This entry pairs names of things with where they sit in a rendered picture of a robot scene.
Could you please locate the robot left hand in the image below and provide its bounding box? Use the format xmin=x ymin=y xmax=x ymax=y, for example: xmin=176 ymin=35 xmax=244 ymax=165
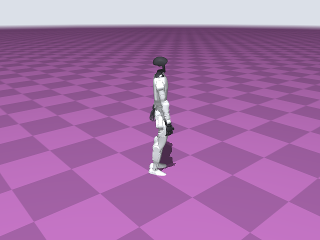
xmin=149 ymin=104 xmax=155 ymax=121

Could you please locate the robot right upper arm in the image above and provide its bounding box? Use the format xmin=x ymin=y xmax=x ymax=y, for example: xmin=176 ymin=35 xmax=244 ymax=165
xmin=155 ymin=80 xmax=170 ymax=106

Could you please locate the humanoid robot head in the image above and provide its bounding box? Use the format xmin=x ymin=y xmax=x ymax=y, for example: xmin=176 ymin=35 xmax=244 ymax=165
xmin=153 ymin=56 xmax=168 ymax=78

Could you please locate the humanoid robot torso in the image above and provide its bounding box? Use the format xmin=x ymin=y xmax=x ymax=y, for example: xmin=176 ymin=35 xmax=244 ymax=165
xmin=153 ymin=73 xmax=169 ymax=121

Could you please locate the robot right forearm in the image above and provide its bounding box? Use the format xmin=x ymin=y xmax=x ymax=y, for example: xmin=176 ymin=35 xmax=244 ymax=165
xmin=162 ymin=102 xmax=171 ymax=125

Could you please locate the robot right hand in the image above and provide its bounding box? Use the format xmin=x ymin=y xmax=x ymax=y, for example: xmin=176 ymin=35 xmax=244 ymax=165
xmin=165 ymin=121 xmax=174 ymax=136

